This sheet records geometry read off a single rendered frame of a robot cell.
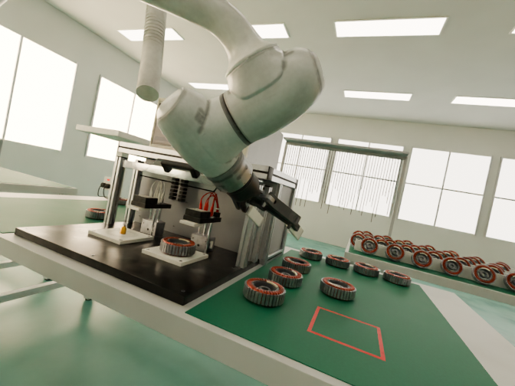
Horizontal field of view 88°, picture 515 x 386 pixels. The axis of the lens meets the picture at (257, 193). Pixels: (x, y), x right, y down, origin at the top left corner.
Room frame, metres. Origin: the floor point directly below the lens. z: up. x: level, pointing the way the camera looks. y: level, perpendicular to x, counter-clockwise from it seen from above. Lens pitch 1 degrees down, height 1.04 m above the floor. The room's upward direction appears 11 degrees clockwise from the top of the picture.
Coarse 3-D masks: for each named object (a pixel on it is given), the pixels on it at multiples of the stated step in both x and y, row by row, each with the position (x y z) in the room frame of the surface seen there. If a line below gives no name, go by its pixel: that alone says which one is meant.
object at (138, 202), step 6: (138, 198) 0.99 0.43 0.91; (144, 198) 0.98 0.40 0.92; (150, 198) 1.00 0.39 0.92; (156, 198) 1.03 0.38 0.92; (132, 204) 1.00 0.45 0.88; (138, 204) 0.99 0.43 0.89; (144, 204) 0.98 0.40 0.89; (150, 204) 1.00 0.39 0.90; (156, 204) 1.03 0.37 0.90; (162, 204) 1.06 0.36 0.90; (168, 204) 1.09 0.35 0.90; (138, 210) 0.96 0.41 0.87; (144, 210) 0.98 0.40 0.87; (150, 210) 1.09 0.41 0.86; (156, 210) 1.08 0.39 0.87; (150, 216) 1.09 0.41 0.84
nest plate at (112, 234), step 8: (88, 232) 0.90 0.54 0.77; (96, 232) 0.90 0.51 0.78; (104, 232) 0.92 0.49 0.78; (112, 232) 0.94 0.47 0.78; (128, 232) 0.98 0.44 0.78; (136, 232) 1.00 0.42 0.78; (112, 240) 0.86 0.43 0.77; (120, 240) 0.86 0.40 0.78; (128, 240) 0.88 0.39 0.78; (136, 240) 0.92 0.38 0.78; (144, 240) 0.95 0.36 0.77
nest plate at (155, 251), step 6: (144, 252) 0.81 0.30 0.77; (150, 252) 0.81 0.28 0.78; (156, 252) 0.81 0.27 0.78; (162, 252) 0.83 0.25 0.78; (198, 252) 0.91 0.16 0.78; (162, 258) 0.79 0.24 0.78; (168, 258) 0.78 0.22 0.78; (174, 258) 0.79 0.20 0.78; (180, 258) 0.80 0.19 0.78; (186, 258) 0.81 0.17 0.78; (192, 258) 0.83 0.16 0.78; (198, 258) 0.85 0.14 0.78; (204, 258) 0.88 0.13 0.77; (180, 264) 0.76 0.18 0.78; (186, 264) 0.79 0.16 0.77
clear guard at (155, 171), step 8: (160, 160) 0.78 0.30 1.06; (152, 168) 0.75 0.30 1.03; (160, 168) 0.75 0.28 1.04; (176, 168) 0.74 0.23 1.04; (144, 176) 0.73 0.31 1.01; (152, 176) 0.72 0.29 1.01; (160, 176) 0.72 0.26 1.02; (168, 176) 0.72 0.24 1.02; (176, 176) 0.71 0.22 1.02; (184, 176) 0.71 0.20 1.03; (200, 176) 0.70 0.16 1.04; (184, 184) 0.68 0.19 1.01; (192, 184) 0.68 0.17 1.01; (200, 184) 0.68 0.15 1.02; (208, 184) 0.67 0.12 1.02
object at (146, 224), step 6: (144, 222) 1.07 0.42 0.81; (150, 222) 1.06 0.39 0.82; (156, 222) 1.05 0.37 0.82; (162, 222) 1.08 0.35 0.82; (144, 228) 1.07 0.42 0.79; (150, 228) 1.06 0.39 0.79; (156, 228) 1.05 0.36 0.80; (162, 228) 1.09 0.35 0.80; (156, 234) 1.06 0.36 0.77; (162, 234) 1.09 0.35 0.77
